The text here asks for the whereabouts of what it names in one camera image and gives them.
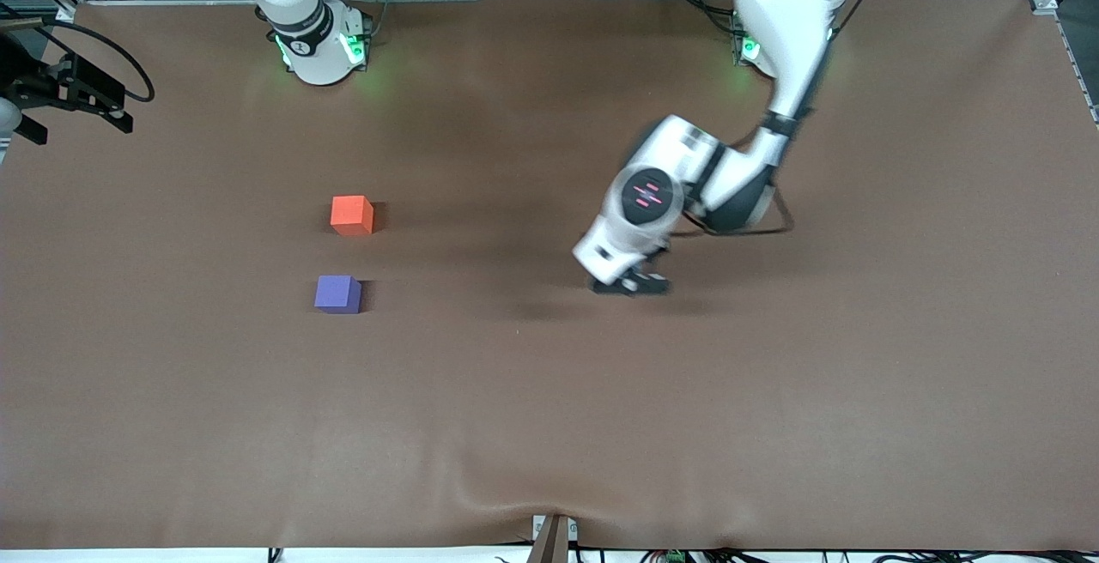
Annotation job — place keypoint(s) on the large table cover cloth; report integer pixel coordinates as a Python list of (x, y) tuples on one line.
[(549, 417)]

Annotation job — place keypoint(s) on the brown wooden piece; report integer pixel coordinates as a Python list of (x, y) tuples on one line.
[(551, 546)]

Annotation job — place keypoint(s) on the purple foam block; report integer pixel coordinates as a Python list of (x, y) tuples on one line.
[(335, 293)]

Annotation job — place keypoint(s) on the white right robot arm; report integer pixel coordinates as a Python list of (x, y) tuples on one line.
[(313, 61)]

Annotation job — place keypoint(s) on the orange foam block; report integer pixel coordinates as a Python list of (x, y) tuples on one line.
[(350, 213)]

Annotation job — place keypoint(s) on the aluminium table corner rail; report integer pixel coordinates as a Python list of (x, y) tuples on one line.
[(1043, 1)]

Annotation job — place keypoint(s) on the green terminal connector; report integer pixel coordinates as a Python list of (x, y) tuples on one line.
[(674, 557)]

